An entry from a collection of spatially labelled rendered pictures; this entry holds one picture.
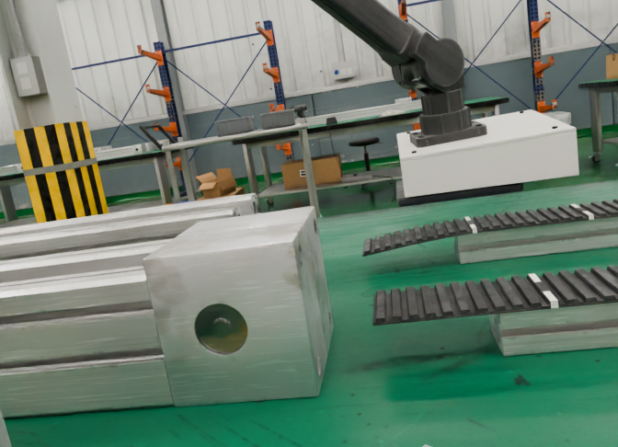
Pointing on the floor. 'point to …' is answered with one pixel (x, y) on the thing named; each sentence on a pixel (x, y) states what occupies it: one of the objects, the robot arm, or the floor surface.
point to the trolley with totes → (285, 120)
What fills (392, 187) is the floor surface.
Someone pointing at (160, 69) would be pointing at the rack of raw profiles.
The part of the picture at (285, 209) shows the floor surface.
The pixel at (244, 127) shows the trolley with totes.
